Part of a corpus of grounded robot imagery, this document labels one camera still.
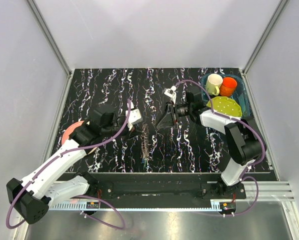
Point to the cream mug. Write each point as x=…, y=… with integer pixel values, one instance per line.
x=213, y=84

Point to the orange cup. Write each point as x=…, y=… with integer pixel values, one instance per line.
x=228, y=87

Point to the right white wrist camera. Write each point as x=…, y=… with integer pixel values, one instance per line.
x=171, y=94

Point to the teal plastic tray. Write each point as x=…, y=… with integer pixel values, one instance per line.
x=240, y=94

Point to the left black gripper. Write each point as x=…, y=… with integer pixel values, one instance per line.
x=133, y=134

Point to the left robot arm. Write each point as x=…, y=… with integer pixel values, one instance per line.
x=34, y=194

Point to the pink plate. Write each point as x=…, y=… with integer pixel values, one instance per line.
x=84, y=133

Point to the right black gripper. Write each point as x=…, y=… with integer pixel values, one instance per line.
x=168, y=120

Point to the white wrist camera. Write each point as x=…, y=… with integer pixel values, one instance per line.
x=134, y=118
x=171, y=94

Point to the yellow-green dotted plate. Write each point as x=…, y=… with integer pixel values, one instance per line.
x=227, y=106

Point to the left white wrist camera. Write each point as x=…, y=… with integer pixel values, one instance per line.
x=134, y=118

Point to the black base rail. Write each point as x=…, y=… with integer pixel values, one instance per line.
x=153, y=191

